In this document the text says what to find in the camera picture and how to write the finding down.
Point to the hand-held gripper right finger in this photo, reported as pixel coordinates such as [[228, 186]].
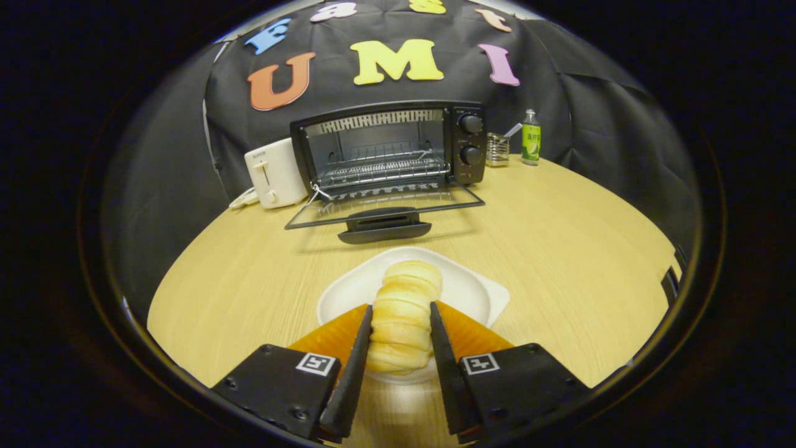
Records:
[[448, 386]]

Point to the green label drink bottle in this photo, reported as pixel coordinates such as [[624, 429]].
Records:
[[530, 140]]

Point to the black backdrop cloth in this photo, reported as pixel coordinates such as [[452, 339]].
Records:
[[373, 93]]

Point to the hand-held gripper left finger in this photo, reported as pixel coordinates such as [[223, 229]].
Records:
[[351, 386]]

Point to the white plate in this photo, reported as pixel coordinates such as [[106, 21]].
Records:
[[463, 286]]

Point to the black toaster oven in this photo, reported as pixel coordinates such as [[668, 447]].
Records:
[[471, 149]]

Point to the metal utensil holder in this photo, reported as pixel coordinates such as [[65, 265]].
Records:
[[497, 152]]

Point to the white pop-up toaster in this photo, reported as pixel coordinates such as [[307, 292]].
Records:
[[277, 174]]

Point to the golden bread roll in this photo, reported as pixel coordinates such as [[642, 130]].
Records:
[[404, 311]]

